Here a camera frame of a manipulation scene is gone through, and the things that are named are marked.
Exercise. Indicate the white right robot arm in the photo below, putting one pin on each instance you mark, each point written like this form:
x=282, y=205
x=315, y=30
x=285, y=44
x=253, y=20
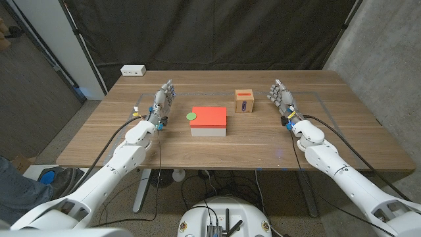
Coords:
x=348, y=181

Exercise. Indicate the grey tape outline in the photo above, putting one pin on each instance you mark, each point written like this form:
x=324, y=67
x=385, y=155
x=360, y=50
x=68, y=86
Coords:
x=204, y=93

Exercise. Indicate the blue foot pedal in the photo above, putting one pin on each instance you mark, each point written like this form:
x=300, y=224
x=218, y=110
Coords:
x=48, y=177

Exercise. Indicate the white table leg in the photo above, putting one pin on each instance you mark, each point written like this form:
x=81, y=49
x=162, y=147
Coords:
x=141, y=194

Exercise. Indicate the grey table leg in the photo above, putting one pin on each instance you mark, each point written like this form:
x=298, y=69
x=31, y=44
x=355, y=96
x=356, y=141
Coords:
x=307, y=194

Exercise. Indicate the white floor platform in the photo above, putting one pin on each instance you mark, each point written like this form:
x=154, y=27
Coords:
x=33, y=171

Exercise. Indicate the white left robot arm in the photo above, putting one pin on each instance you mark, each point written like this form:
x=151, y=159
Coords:
x=108, y=174

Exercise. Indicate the red box with white base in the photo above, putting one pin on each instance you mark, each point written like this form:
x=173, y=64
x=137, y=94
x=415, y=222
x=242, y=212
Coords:
x=208, y=116

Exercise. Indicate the black backdrop curtain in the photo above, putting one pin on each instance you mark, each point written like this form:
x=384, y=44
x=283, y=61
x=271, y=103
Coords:
x=210, y=33

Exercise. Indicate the white robot torso base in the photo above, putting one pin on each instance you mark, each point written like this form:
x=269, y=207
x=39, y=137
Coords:
x=197, y=217

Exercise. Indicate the brown cardboard box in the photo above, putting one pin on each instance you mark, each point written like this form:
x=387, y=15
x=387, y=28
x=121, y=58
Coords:
x=21, y=163

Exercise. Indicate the green round coin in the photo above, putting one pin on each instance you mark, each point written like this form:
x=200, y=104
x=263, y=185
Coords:
x=191, y=116

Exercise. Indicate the white power outlet box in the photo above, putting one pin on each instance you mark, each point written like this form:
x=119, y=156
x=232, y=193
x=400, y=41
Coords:
x=133, y=70

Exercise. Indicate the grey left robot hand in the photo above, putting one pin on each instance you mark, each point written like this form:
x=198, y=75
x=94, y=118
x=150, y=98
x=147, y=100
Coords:
x=159, y=102

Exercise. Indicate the black door frame rail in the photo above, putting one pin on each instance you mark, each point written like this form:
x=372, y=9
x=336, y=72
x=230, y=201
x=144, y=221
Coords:
x=79, y=94

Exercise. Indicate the person leg in jeans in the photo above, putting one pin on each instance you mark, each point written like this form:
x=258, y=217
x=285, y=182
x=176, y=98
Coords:
x=19, y=191

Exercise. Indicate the white round floor foot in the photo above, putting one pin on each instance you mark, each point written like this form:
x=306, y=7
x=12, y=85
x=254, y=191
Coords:
x=178, y=175

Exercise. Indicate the black backdrop stand pole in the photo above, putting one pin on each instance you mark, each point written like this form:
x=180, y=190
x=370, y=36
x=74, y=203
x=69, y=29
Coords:
x=77, y=32
x=345, y=25

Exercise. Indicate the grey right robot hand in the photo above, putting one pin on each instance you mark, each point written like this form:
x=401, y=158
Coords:
x=285, y=98

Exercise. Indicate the black round floor fan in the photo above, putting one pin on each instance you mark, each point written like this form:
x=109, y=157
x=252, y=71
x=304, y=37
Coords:
x=162, y=179

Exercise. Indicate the black leather shoe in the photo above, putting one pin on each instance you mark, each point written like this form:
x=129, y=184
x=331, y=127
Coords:
x=64, y=179

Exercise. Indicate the wooden box with slots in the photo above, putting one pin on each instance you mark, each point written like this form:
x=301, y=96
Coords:
x=244, y=100

